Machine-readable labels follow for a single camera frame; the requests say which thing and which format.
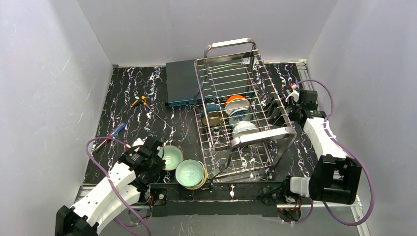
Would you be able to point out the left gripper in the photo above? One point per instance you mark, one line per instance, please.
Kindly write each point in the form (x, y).
(156, 162)

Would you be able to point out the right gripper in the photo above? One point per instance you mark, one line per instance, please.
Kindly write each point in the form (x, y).
(282, 108)

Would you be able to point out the light green bowl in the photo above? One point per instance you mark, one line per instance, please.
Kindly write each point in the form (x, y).
(172, 156)

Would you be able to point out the steel wire dish rack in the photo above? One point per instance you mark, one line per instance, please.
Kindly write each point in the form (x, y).
(257, 152)

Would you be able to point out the blue white floral bowl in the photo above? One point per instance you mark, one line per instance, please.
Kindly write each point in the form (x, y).
(239, 115)

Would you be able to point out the orange bowl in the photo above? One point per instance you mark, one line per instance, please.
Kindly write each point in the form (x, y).
(236, 102)

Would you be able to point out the dark blue gold bowl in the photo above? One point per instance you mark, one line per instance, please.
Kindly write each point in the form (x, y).
(213, 115)

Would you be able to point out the pale white ribbed bowl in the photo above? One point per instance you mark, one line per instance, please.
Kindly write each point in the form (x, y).
(243, 128)

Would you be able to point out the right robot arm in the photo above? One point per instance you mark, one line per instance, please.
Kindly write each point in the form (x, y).
(335, 177)

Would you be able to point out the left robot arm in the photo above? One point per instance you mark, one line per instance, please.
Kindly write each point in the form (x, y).
(121, 187)

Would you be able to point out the teal speckled bowl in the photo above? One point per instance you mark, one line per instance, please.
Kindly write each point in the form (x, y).
(189, 173)

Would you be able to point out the blue red screwdriver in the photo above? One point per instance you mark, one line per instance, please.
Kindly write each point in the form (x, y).
(118, 129)

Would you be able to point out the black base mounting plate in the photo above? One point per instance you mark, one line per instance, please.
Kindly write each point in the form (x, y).
(211, 198)

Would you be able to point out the thin metal rod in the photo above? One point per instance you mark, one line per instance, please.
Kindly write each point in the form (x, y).
(160, 118)

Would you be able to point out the yellow rimmed bowl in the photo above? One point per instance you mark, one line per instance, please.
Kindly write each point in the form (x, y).
(202, 182)

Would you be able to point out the yellow black pliers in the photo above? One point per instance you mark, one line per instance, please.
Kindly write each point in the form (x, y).
(141, 101)

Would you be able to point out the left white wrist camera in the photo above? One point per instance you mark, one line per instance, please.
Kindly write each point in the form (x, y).
(136, 144)

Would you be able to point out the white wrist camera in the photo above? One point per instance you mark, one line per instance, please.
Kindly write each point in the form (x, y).
(136, 144)
(294, 94)

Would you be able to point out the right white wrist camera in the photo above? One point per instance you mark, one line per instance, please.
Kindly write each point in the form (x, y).
(294, 94)

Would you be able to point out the dark grey network switch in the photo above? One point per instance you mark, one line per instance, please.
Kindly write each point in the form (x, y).
(182, 81)

